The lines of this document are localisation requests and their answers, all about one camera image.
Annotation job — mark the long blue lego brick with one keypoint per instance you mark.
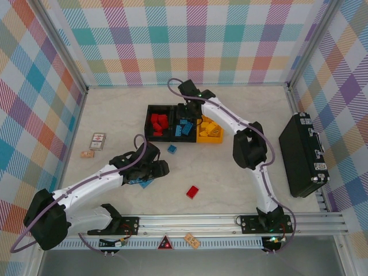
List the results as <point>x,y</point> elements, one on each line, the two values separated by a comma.
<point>147,183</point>

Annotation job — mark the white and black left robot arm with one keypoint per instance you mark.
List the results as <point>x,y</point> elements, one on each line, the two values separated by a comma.
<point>46,221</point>

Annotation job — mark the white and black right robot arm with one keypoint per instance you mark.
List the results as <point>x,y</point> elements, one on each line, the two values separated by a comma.
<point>250,146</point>

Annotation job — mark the yellow plastic bin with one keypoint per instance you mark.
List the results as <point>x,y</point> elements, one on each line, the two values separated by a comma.
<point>210,140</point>

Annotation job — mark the playing card deck box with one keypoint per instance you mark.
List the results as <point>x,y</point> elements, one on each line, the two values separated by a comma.
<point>97,141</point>

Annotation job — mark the small tan paper tag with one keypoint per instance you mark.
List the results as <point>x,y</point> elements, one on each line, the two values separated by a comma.
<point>87,154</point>

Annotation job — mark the red triangle warning sticker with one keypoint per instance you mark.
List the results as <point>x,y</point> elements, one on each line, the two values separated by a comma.
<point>165,243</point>

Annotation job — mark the tan printed paper tag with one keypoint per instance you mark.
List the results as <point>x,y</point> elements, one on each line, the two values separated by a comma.
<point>192,241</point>

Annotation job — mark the black hard carrying case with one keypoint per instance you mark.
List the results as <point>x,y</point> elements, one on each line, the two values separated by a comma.
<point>299,149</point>

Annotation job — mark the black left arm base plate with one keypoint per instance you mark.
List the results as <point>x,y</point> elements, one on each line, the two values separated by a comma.
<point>130,224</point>

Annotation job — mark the aluminium front rail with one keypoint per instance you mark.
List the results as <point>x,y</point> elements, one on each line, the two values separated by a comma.
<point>187,222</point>

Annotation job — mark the aluminium back frame rail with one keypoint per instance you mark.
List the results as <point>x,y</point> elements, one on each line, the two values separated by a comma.
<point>129,85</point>

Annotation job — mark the aluminium left side rail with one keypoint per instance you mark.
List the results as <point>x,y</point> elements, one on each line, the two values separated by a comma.
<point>71,143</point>

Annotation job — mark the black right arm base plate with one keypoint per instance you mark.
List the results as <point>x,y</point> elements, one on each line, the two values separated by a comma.
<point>248,224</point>

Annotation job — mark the aluminium left frame post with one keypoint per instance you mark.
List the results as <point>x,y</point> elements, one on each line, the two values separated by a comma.
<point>63,46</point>

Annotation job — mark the aluminium frame post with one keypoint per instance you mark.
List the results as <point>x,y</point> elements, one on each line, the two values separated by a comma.
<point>312,43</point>
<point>63,46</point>

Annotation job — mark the aluminium right frame post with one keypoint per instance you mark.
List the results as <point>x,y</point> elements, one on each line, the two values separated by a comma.
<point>312,43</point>

